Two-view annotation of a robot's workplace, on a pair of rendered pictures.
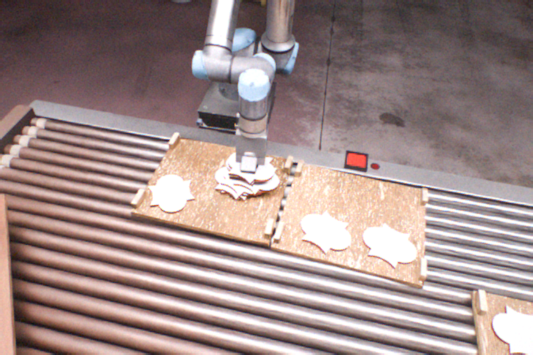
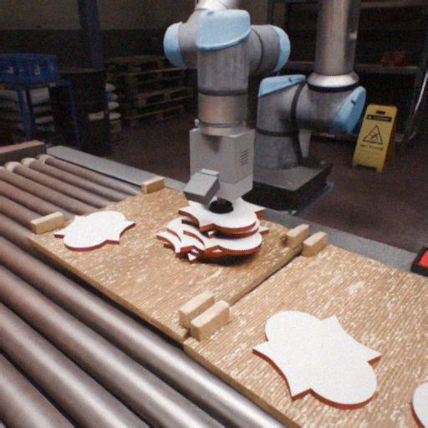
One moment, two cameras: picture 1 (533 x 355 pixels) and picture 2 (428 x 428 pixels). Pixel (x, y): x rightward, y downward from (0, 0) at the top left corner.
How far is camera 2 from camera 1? 0.72 m
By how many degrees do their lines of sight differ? 32
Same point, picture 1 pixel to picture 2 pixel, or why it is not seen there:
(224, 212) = (147, 269)
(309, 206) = (305, 302)
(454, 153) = not seen: outside the picture
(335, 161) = (396, 258)
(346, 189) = (399, 297)
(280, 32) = (332, 57)
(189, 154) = (161, 201)
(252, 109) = (211, 68)
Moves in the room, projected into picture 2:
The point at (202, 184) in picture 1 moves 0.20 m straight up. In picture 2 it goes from (148, 231) to (140, 128)
